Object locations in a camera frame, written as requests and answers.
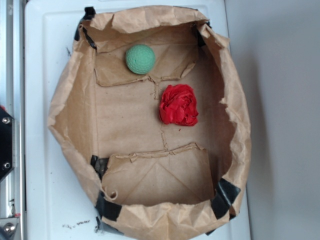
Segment aluminium frame rail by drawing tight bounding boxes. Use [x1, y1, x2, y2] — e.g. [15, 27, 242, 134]
[0, 0, 26, 240]

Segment green dimpled ball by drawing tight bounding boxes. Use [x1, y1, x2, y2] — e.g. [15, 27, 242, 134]
[125, 44, 156, 75]

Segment brown paper bag tray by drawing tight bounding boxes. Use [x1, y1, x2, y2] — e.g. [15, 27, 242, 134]
[48, 5, 251, 240]

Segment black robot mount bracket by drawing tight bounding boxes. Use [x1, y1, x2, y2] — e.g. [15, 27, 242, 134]
[0, 106, 13, 182]

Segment white plastic base board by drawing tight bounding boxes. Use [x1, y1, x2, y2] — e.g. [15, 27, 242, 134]
[23, 0, 253, 240]

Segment crumpled red paper ball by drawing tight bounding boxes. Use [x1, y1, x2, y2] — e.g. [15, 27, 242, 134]
[159, 84, 199, 127]

